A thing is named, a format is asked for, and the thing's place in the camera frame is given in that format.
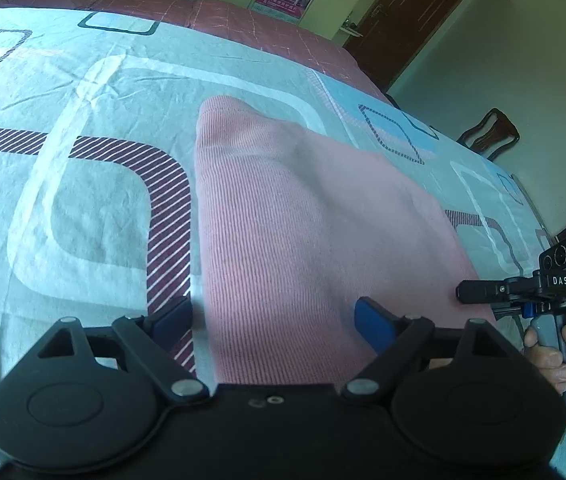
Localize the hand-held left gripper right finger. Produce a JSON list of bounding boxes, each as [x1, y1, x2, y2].
[[340, 296, 520, 403]]

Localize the pink sweater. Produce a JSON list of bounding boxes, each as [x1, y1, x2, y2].
[[195, 95, 503, 391]]

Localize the dark brown wooden door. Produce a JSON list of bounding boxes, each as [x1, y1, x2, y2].
[[345, 0, 480, 92]]

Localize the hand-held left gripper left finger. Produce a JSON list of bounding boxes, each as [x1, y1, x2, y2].
[[37, 296, 210, 402]]

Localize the dark wooden chair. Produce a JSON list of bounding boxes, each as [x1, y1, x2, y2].
[[456, 107, 521, 162]]

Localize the cream corner shelves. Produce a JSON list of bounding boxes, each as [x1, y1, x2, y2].
[[339, 0, 391, 38]]

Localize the patterned light blue bed sheet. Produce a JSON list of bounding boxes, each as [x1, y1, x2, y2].
[[0, 7, 556, 466]]

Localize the pink checked bed sheet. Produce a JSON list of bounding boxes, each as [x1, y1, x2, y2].
[[0, 0, 400, 107]]

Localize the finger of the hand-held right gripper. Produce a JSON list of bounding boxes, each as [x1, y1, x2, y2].
[[456, 277, 537, 306]]

